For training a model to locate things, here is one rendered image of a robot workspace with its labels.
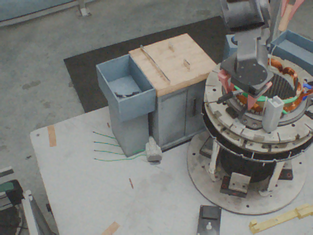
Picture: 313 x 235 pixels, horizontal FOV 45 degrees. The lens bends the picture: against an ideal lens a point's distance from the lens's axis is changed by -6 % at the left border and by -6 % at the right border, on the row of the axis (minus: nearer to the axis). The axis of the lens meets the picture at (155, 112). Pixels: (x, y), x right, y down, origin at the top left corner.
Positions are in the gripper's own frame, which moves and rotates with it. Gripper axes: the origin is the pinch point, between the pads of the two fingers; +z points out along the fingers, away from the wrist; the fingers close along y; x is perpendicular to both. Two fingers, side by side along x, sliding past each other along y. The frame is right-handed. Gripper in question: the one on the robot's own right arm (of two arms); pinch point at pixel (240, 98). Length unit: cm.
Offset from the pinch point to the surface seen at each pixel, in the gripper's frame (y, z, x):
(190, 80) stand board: -18.8, 12.3, 5.9
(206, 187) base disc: -1.1, 37.1, -4.2
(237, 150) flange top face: 3.7, 14.9, -1.8
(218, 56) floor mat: -85, 122, 125
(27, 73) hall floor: -173, 126, 21
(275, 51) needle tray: -9.3, 13.9, 36.5
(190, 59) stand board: -24.3, 12.0, 12.2
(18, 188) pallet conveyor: -45, 43, -44
